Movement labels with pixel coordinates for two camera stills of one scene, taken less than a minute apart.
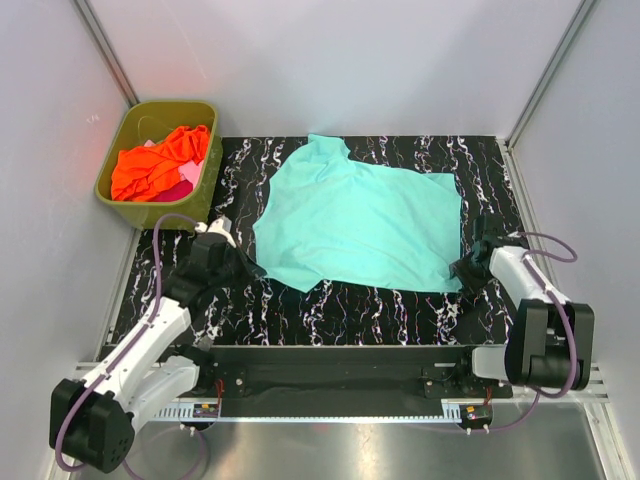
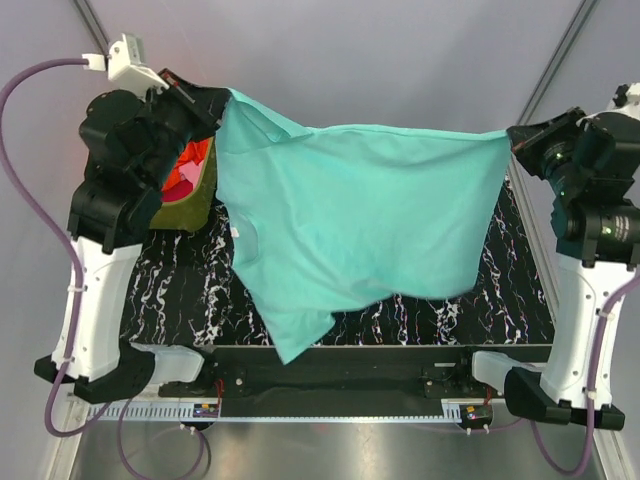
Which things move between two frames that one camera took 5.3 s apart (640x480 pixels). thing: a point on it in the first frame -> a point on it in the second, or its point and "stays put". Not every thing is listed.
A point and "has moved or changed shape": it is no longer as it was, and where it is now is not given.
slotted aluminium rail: [393, 412] stays put
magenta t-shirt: [178, 192] stays put
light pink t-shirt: [190, 172] stays put
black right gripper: [459, 268] -> [527, 141]
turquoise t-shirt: [326, 221] has moved or changed shape
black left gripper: [250, 269] -> [206, 105]
